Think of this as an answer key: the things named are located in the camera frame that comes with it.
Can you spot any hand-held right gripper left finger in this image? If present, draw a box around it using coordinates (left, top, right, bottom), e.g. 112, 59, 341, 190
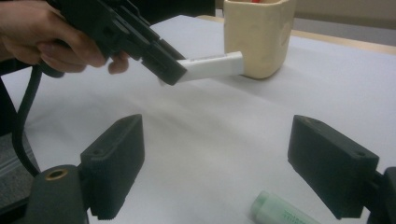
79, 113, 147, 221

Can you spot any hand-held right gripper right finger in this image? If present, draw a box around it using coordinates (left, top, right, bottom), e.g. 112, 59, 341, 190
287, 114, 380, 220

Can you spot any white eraser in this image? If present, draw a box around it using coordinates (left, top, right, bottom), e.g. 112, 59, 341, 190
158, 50, 244, 87

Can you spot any green marker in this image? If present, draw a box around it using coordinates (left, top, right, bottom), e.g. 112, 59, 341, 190
249, 189, 322, 224

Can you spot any beige square cup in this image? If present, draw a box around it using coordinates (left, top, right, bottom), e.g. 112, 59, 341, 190
222, 0, 297, 80

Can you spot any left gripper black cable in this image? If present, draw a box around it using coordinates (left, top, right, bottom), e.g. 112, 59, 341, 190
11, 61, 67, 179

